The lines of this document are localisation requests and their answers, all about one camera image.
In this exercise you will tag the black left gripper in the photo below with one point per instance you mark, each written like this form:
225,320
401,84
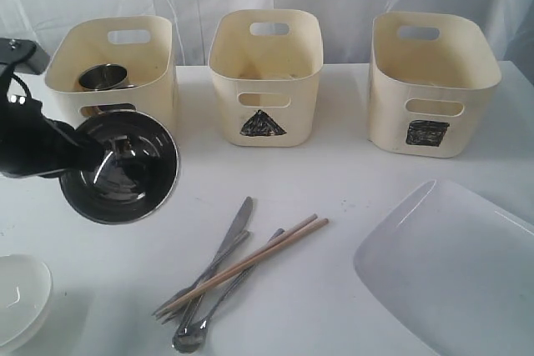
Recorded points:
33,145

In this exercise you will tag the shiny steel mug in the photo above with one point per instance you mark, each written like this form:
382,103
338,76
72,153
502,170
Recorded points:
105,77

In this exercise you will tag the stainless steel bowl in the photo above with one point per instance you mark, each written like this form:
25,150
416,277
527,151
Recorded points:
136,174

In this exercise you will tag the white ceramic bowl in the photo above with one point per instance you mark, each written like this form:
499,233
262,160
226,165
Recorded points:
26,291

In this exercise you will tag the cream bin with circle mark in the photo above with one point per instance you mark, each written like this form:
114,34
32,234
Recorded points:
142,44

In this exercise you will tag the steel table knife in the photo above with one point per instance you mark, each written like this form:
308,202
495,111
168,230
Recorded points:
237,226

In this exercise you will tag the steel fork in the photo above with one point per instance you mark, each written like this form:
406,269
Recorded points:
219,257

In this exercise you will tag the steel spoon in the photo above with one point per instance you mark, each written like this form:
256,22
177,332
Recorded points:
189,337

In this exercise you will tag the cream bin with triangle mark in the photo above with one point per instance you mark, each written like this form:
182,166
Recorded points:
265,67

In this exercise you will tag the upper wooden chopstick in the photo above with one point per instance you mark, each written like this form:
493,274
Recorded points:
267,243

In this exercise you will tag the cream bin with square mark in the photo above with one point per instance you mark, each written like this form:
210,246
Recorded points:
432,77

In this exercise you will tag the white rectangular plate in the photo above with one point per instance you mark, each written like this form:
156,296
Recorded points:
455,270

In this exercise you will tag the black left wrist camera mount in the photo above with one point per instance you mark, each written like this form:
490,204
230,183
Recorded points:
23,56

